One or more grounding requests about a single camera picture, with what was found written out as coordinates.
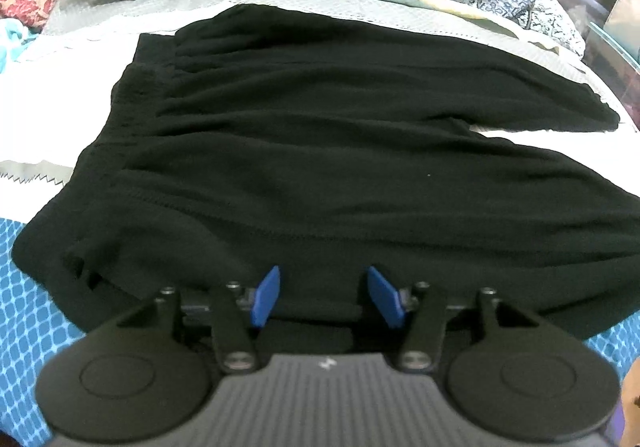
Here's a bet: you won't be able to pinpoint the black pants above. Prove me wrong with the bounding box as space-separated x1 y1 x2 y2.
13 5 639 339

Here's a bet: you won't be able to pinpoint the patterned teal beige bedsheet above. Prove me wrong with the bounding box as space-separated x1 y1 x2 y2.
1 0 639 446

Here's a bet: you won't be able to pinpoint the teal white patterned pillow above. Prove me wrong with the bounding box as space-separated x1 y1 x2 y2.
0 18 39 73

